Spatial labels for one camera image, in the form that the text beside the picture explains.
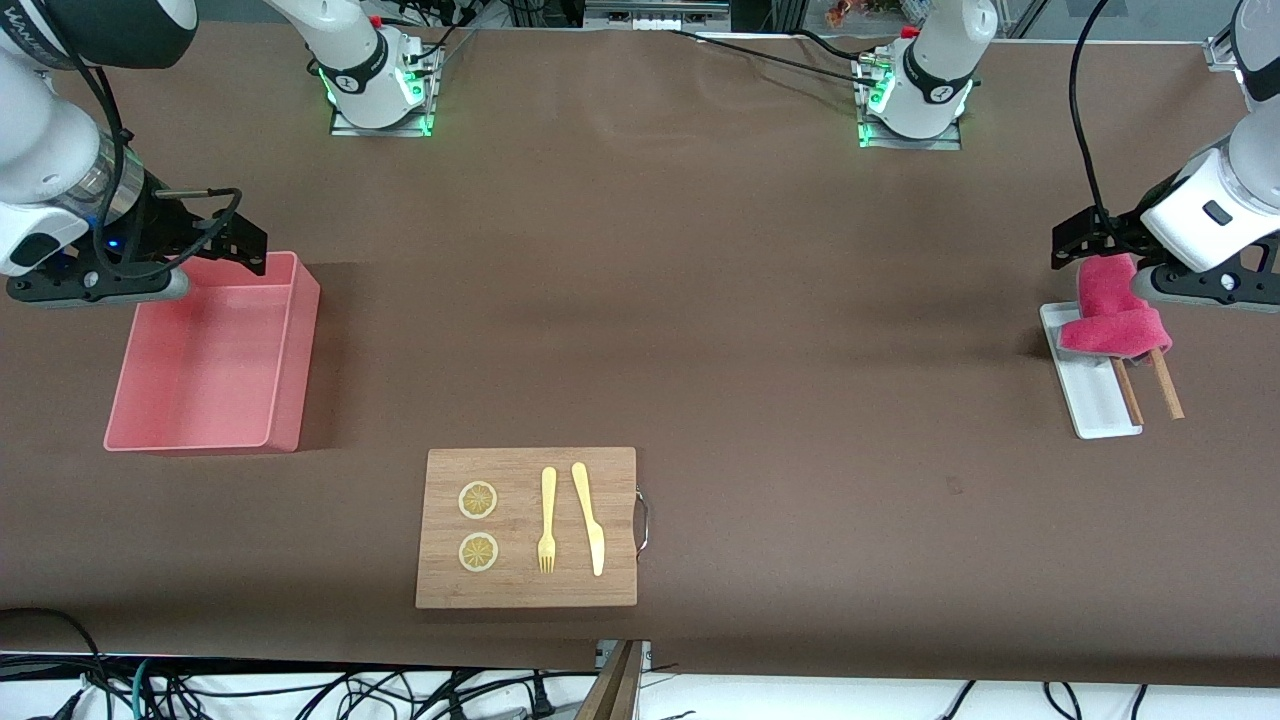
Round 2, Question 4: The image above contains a wooden cutting board with handle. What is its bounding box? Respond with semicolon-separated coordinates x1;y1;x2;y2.
415;446;651;610

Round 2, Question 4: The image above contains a brown table cover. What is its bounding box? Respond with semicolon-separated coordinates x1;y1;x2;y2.
0;20;1280;691

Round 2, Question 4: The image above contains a white rectangular tray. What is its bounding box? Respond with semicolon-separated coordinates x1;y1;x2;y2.
1040;302;1143;440

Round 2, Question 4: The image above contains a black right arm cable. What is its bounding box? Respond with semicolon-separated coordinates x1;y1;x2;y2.
40;0;244;287

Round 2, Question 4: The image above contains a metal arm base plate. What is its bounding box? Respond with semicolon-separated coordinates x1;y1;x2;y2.
857;55;963;151
330;40;442;138

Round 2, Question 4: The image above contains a pink microfibre cloth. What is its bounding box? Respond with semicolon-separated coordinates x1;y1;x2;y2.
1058;253;1173;359

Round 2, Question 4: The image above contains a silver metal bracket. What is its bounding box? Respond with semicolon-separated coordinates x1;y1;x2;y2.
595;640;653;673

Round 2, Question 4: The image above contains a teal cable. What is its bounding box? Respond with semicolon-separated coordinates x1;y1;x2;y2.
130;657;161;720

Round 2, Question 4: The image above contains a yellow plastic fork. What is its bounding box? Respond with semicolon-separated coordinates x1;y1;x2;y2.
537;466;558;575

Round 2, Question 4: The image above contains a black table cable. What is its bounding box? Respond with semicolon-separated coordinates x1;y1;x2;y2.
665;28;881;79
790;28;883;61

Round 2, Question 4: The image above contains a brown wooden post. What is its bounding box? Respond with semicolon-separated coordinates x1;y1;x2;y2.
575;640;646;720

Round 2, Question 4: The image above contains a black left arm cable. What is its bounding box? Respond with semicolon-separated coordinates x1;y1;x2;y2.
1066;0;1117;236

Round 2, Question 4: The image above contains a brown wooden chopstick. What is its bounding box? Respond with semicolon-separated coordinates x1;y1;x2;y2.
1110;355;1145;427
1150;347;1186;421

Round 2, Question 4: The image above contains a yellow plastic knife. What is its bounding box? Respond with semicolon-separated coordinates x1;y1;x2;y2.
571;462;606;578

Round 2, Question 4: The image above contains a pink plastic bin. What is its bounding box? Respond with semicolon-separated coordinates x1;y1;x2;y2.
103;250;322;454

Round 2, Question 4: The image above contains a thick black looped cable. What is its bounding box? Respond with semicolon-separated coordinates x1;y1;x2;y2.
0;607;106;720

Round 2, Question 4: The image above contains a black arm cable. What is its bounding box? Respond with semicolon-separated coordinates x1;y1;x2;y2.
40;0;244;287
1066;0;1117;236

